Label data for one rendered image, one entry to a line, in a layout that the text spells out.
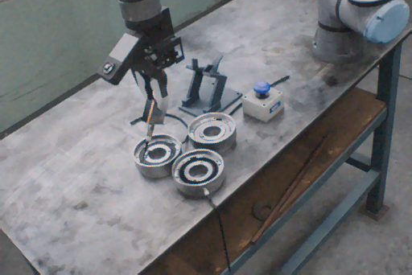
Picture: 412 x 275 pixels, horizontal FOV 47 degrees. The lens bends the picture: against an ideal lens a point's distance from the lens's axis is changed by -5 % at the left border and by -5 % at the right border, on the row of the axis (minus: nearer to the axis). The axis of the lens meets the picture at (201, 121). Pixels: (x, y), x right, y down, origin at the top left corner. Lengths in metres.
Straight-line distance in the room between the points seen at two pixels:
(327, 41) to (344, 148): 0.32
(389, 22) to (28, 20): 1.85
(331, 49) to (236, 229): 0.53
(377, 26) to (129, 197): 0.66
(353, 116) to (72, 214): 0.91
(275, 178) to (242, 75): 0.29
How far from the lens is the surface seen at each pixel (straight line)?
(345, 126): 1.52
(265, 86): 1.12
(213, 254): 1.21
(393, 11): 1.16
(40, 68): 2.67
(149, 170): 1.03
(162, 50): 0.93
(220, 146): 1.05
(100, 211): 1.02
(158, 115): 1.01
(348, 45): 1.32
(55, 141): 1.24
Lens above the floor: 1.51
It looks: 38 degrees down
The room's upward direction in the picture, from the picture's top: 11 degrees counter-clockwise
